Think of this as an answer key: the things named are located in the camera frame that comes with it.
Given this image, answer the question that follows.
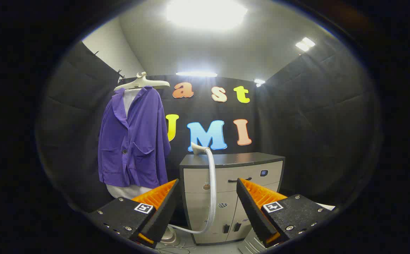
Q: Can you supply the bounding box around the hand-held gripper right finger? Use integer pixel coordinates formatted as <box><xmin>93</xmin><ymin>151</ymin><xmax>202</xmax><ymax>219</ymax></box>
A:
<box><xmin>236</xmin><ymin>177</ymin><xmax>336</xmax><ymax>249</ymax></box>

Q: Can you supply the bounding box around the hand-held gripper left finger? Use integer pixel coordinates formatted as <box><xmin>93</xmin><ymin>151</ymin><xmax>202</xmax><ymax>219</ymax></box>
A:
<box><xmin>87</xmin><ymin>178</ymin><xmax>180</xmax><ymax>249</ymax></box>

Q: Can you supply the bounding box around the white shirt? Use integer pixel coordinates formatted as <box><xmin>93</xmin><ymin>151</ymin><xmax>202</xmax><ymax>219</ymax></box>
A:
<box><xmin>105</xmin><ymin>88</ymin><xmax>154</xmax><ymax>200</ymax></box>

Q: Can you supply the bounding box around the purple corduroy jacket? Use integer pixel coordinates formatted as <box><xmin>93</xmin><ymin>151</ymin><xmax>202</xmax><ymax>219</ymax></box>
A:
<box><xmin>98</xmin><ymin>86</ymin><xmax>172</xmax><ymax>189</ymax></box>

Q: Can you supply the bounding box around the garment steamer base unit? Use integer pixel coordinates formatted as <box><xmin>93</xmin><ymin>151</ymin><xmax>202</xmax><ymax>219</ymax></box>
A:
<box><xmin>161</xmin><ymin>226</ymin><xmax>180</xmax><ymax>246</ymax></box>

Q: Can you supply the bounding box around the white clothes hanger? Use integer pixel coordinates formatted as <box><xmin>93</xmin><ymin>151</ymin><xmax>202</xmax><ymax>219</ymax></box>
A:
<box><xmin>113</xmin><ymin>72</ymin><xmax>171</xmax><ymax>92</ymax></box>

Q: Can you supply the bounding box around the grey ribbed object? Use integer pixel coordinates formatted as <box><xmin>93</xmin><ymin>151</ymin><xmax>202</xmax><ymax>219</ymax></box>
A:
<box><xmin>238</xmin><ymin>229</ymin><xmax>270</xmax><ymax>254</ymax></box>

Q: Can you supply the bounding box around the grey cabinet with black top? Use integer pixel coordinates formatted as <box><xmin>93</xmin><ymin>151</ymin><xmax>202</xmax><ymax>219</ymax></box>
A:
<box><xmin>179</xmin><ymin>152</ymin><xmax>286</xmax><ymax>246</ymax></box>

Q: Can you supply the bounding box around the long ceiling light strip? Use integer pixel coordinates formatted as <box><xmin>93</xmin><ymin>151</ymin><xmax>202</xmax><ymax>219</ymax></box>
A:
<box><xmin>176</xmin><ymin>72</ymin><xmax>218</xmax><ymax>78</ymax></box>

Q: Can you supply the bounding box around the square ceiling light panel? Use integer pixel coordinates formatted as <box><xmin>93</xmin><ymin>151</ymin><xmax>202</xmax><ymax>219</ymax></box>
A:
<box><xmin>295</xmin><ymin>37</ymin><xmax>316</xmax><ymax>52</ymax></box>

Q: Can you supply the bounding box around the large ceiling light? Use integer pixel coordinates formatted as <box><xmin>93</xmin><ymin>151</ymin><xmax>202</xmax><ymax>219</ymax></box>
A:
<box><xmin>164</xmin><ymin>0</ymin><xmax>249</xmax><ymax>30</ymax></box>

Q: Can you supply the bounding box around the thin floor cable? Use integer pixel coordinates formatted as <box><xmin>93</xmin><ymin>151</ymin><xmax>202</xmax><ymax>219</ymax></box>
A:
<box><xmin>155</xmin><ymin>243</ymin><xmax>195</xmax><ymax>254</ymax></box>

